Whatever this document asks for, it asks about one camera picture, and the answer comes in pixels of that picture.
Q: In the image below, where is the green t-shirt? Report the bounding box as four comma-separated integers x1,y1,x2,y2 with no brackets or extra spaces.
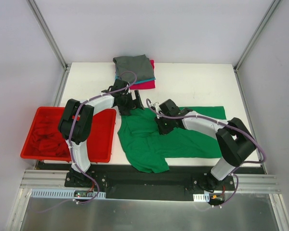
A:
118,108,222,173

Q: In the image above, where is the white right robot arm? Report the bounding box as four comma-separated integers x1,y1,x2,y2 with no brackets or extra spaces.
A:
146,99,257,192

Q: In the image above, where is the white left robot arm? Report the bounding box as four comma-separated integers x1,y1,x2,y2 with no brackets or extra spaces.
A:
58,79,144,187

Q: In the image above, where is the folded teal t-shirt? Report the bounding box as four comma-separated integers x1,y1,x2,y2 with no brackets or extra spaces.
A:
115,75,156,85

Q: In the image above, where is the folded pink t-shirt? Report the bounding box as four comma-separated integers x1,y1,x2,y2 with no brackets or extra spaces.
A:
128,57,156,90

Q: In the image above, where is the folded grey t-shirt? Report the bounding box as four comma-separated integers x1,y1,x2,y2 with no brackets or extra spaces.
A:
113,55,155,83

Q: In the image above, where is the red t-shirt in bin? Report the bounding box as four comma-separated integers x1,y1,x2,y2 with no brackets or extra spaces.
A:
29,116,70,157

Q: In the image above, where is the red plastic bin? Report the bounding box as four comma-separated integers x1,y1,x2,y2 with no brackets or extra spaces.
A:
20,107,117,163

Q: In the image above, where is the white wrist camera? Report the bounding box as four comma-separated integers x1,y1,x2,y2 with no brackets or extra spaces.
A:
151,102,163,119

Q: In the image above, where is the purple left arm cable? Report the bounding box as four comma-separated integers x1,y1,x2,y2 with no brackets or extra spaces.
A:
33,70,138,214

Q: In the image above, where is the left aluminium frame post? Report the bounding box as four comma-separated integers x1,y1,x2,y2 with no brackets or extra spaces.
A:
26,0,69,71

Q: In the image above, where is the aluminium frame post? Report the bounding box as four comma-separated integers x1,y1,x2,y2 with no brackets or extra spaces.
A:
234,0,282,73
26,0,69,71

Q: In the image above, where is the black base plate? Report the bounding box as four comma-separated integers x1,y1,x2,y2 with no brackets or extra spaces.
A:
64,164,236,202

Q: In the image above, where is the right white cable duct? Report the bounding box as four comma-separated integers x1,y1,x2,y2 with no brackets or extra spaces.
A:
193,193,210,203

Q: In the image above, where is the white cable duct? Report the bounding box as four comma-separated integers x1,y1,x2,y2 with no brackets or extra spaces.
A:
31,189,106,200
193,193,210,203

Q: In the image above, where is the aluminium front rail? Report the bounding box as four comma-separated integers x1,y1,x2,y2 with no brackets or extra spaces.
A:
20,169,69,188

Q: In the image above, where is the left white cable duct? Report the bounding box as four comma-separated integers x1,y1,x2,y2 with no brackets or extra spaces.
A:
31,189,106,200

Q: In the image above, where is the right aluminium frame post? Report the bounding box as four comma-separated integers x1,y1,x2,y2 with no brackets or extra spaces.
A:
234,0,282,73

